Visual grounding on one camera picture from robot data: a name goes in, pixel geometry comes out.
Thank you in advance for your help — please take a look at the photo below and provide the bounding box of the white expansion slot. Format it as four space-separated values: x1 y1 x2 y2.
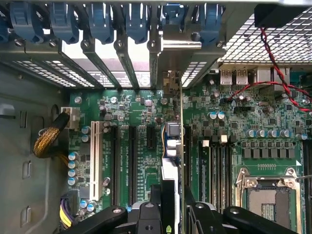
89 120 103 202

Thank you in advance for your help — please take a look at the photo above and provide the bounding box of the yellow braided power wire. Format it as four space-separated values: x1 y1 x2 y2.
32 106 80 166

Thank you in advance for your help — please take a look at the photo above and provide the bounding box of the CPU socket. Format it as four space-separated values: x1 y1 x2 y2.
234 167 305 234

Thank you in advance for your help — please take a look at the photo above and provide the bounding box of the blue retention clip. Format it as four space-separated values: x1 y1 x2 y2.
198 2 224 47
0 14 10 44
9 1 45 44
122 2 150 45
49 1 80 45
86 2 116 45
161 3 186 34

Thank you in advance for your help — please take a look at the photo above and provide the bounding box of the long black expansion slot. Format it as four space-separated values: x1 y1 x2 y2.
183 125 193 196
128 125 138 207
110 125 120 207

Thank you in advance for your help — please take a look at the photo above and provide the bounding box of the red black twisted wire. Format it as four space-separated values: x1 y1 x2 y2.
225 26 312 113

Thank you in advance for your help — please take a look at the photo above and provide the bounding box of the silver network port block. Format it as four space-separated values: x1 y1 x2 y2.
256 66 291 92

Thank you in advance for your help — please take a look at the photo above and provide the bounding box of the grey metal PC case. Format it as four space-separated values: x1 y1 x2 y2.
0 0 312 234

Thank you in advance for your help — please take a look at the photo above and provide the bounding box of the black switch box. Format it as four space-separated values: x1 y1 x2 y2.
253 4 312 28

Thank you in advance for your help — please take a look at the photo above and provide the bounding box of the purple yellow wire bundle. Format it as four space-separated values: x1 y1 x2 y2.
59 189 79 230

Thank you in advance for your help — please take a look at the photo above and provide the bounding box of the green motherboard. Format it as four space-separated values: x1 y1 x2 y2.
68 70 312 234

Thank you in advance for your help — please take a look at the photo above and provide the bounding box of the silver USB port block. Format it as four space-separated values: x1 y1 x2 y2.
218 68 250 86

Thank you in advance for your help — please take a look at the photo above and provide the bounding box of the short black expansion slot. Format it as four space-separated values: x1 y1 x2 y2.
146 126 157 150

